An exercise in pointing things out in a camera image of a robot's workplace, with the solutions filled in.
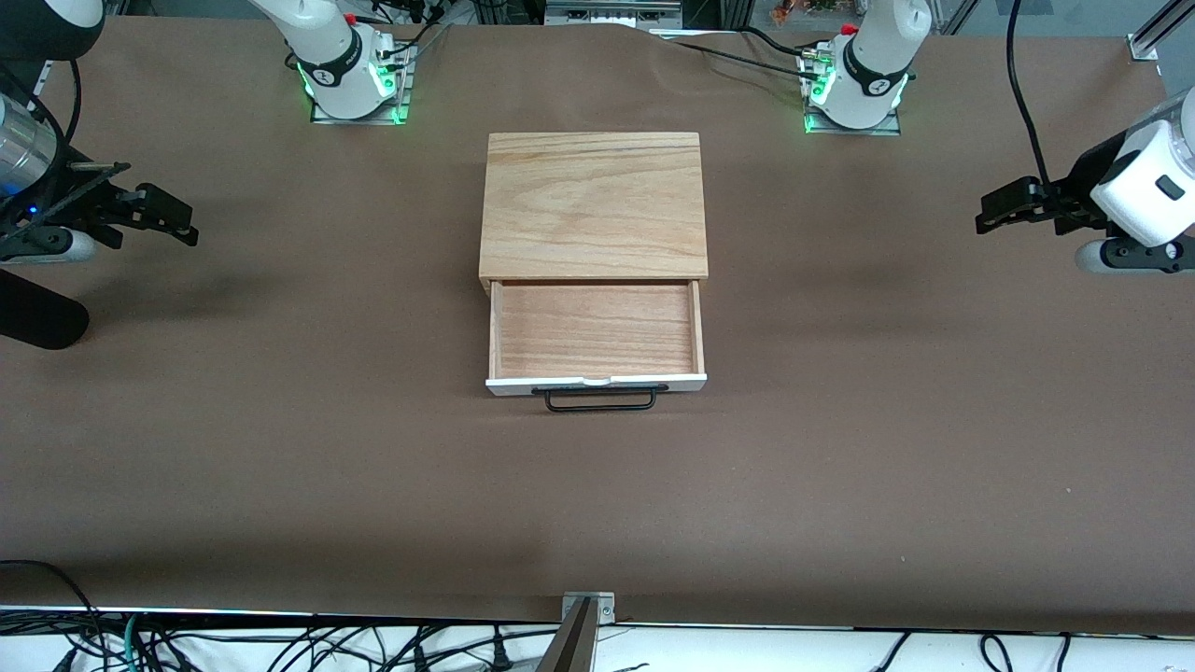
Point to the aluminium corner profile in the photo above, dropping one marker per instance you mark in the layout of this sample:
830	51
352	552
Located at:
1158	33

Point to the brown paper table cover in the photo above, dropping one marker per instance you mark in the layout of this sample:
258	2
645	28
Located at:
597	504

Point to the aluminium frame crossbar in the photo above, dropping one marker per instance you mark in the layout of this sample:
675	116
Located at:
611	11

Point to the grey camera mount bar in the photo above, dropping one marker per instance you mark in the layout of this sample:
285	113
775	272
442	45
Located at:
571	644

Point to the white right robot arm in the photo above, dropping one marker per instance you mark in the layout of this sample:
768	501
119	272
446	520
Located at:
327	56

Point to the wooden drawer cabinet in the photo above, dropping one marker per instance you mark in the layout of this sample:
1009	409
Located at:
593	201

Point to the small metal bracket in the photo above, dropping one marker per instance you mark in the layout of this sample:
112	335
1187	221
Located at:
605	607

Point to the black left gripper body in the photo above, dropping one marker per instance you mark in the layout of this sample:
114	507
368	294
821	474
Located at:
1076	194

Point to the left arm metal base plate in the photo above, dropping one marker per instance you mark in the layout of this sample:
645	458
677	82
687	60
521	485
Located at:
892	129

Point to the black cylindrical object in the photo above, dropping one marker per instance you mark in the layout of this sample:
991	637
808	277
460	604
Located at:
37	313

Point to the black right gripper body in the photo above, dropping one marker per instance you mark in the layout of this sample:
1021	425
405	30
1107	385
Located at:
77	207

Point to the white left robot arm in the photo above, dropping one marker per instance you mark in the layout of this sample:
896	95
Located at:
878	56

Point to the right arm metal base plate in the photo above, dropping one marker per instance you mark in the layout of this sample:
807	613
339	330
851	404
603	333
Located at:
403	93

